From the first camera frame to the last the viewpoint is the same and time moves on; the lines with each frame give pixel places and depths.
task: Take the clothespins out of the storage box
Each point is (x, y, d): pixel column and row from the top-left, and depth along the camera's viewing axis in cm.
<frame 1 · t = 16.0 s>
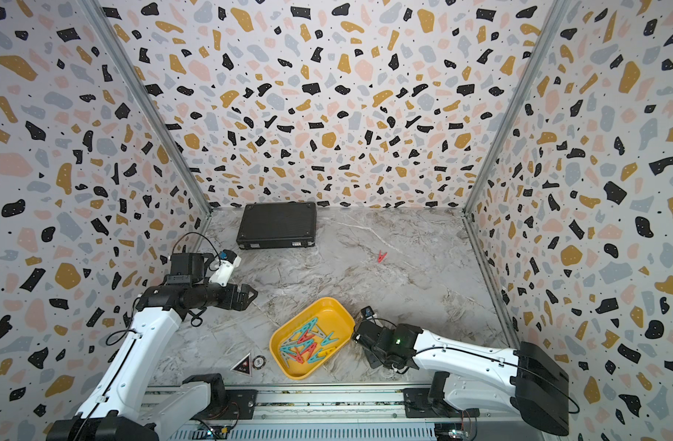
left hand: (242, 289, 79), fingers open
right hand: (372, 349, 80), fingers closed
yellow plastic storage tray: (334, 328, 90), on the table
black hard case: (283, 225, 112), point 6 cm above the table
black triangle marker sticker: (244, 366, 82), on the table
small black ring: (258, 362, 83), on the table
red clothespin in tray: (306, 335, 87), on the table

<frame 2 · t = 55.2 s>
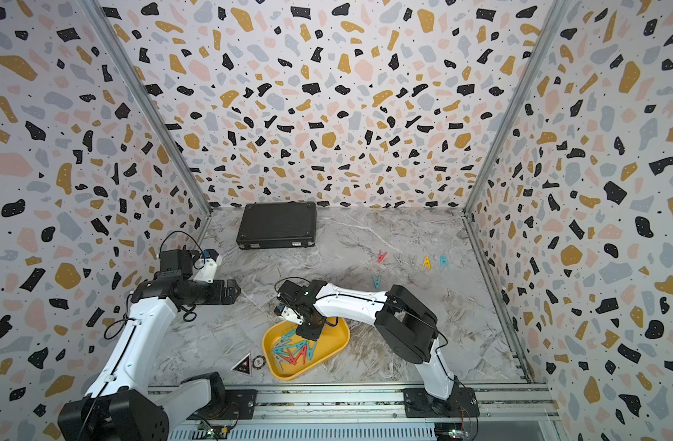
left hand: (224, 289, 81), fingers open
right hand: (309, 330, 85), fingers open
teal clothespin far right: (442, 260, 108), on the table
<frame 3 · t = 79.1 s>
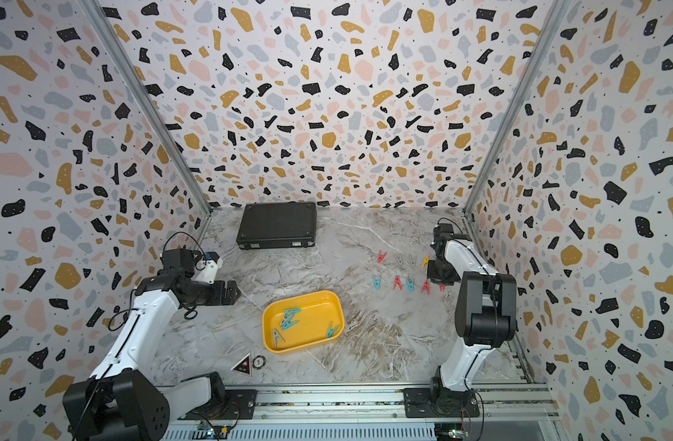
left hand: (224, 292, 82), fingers open
right hand: (442, 279, 93), fingers closed
yellow plastic storage tray: (302, 322, 91), on the table
red clothespin row: (397, 282, 101), on the table
teal translucent clothespin: (410, 286, 99), on the table
teal clothespin in tray: (288, 325, 89), on the table
teal clothespin in tray 2: (331, 331, 88), point 2 cm above the table
grey clothespin in tray: (277, 335, 87), point 2 cm above the table
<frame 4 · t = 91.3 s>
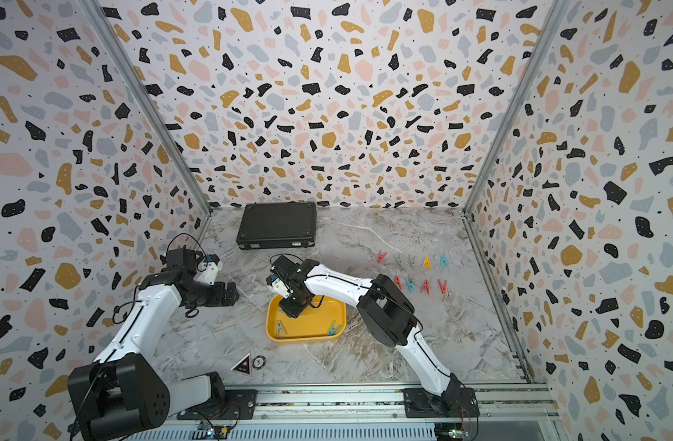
left hand: (222, 295, 84), fingers open
right hand: (289, 311, 89), fingers open
